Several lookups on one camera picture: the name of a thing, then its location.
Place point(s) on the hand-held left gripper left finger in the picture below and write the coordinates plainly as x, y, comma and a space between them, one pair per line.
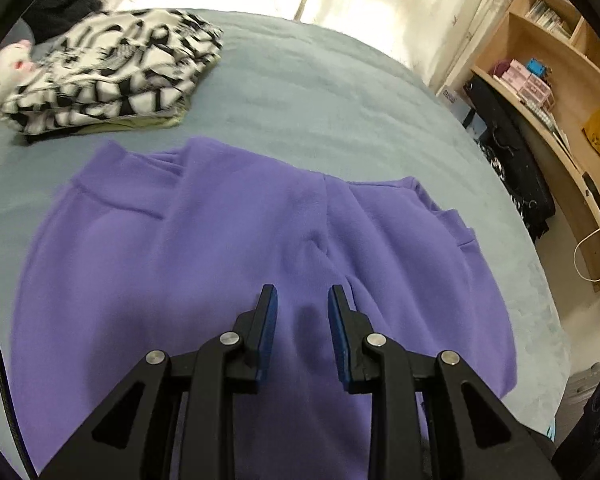
269, 332

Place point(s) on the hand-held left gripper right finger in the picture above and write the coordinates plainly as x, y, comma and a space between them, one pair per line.
337, 332

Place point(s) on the purple hoodie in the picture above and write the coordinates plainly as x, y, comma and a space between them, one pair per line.
180, 240

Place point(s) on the grey blue bed cover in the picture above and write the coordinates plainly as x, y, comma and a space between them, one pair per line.
330, 110

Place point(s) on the olive green folded garment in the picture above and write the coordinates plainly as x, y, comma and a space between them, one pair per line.
145, 122

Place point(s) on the black hanging bag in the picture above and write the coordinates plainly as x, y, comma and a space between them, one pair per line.
510, 160

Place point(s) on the grey suitcase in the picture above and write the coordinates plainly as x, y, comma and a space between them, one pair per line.
582, 382

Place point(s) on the white cardboard box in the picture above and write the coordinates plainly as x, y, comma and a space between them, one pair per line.
455, 105

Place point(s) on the black patterned bag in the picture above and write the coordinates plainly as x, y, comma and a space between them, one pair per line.
595, 430

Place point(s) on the light wooden shelf unit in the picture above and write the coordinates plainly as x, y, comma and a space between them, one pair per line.
545, 125

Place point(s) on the stack of pink boxes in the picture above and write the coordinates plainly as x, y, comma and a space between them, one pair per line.
522, 87

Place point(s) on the black and white printed garment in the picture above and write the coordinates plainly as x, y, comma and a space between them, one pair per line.
120, 60

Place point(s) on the white leaf print curtain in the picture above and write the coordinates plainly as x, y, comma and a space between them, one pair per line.
380, 10

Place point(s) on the small blue box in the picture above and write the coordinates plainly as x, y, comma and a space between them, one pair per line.
537, 67

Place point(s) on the pink and white plush cat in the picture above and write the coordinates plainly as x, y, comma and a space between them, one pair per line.
5, 67

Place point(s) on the row of books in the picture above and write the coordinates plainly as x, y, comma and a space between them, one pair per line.
547, 17

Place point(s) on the black fuzzy cloth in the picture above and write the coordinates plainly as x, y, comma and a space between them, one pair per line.
62, 7

